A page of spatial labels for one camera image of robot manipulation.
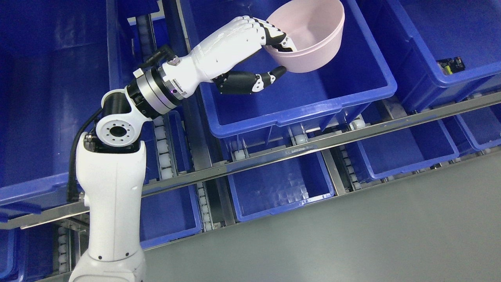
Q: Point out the small circuit board item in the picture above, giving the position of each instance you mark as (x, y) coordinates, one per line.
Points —
(451, 66)

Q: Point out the blue bin centre lower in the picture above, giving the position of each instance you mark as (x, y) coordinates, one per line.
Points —
(280, 187)

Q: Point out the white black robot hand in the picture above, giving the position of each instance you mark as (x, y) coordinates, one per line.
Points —
(213, 60)

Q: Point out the blue bin centre upper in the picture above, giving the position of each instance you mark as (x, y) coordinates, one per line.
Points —
(336, 93)

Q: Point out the pink bowl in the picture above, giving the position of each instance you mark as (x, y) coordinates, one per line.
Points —
(302, 62)
(312, 25)

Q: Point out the blue bin left lower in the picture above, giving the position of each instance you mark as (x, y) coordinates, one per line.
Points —
(169, 216)

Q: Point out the blue bin left upper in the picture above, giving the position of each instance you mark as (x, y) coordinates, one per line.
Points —
(58, 58)

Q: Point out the blue bin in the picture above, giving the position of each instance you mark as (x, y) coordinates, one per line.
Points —
(402, 151)
(169, 216)
(58, 58)
(336, 93)
(280, 187)
(413, 34)

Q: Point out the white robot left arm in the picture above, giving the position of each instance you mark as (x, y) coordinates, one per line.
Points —
(110, 166)

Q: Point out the steel shelf rail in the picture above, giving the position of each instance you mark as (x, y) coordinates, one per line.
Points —
(318, 143)

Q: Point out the blue bin right upper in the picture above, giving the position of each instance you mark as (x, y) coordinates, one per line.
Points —
(413, 34)

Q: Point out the blue bin right lower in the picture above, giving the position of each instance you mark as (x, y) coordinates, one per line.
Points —
(402, 151)

